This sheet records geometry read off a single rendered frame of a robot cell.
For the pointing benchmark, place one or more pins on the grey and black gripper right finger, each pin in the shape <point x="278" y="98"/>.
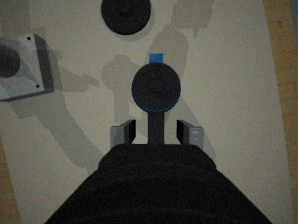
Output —
<point x="189" y="134"/>

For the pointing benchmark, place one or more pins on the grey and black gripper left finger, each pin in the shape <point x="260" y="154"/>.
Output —
<point x="123" y="134"/>

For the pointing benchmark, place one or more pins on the black round disc with centre stud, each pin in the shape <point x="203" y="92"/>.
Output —
<point x="126" y="17"/>

